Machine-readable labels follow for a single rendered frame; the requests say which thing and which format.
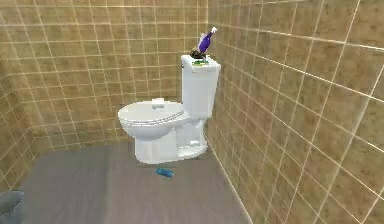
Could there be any dark brown lump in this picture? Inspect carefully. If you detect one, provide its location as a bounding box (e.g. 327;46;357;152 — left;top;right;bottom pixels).
189;48;205;60

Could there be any white toilet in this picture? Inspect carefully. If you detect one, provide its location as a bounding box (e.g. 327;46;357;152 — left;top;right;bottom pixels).
117;54;222;165

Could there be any grey waste bin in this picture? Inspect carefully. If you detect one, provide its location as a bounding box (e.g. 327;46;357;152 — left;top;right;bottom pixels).
0;190;25;224

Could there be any blue bottle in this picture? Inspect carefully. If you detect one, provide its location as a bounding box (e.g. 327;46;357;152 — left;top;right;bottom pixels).
155;167;175;179

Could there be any white soap bar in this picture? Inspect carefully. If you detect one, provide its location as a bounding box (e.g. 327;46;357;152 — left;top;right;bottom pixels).
151;98;166;110

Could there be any purple spray bottle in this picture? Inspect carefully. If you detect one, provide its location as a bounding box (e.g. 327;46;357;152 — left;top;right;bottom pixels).
197;26;218;55

